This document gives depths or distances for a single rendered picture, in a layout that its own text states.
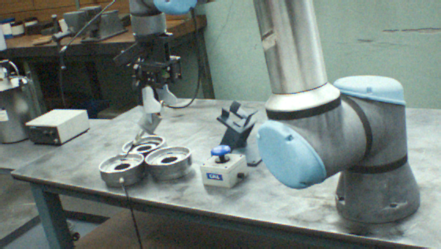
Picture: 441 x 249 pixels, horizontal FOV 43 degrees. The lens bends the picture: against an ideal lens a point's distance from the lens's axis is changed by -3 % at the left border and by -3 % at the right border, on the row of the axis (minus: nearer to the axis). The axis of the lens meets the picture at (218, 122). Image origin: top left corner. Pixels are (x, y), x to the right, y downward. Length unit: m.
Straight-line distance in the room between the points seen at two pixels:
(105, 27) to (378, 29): 1.35
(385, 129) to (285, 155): 0.18
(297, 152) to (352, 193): 0.20
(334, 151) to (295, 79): 0.12
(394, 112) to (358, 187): 0.14
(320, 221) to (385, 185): 0.13
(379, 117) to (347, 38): 1.87
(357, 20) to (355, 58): 0.19
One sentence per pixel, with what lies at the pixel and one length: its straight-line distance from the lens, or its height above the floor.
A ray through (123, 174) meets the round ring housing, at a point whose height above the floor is 0.83.
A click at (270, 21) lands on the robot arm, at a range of 0.83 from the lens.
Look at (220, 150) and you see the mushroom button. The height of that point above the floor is 0.87.
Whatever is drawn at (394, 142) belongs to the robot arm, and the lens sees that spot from 0.97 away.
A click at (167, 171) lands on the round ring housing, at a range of 1.27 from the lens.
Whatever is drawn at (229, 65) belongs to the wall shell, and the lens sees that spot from 3.16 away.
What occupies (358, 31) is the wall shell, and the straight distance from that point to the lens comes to 2.76.
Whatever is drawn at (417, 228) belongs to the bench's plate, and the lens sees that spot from 0.98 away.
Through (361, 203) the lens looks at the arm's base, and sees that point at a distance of 0.99.
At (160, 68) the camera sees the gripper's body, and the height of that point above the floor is 1.04.
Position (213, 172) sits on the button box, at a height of 0.83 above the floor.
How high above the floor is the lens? 1.31
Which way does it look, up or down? 19 degrees down
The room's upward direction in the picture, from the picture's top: 10 degrees counter-clockwise
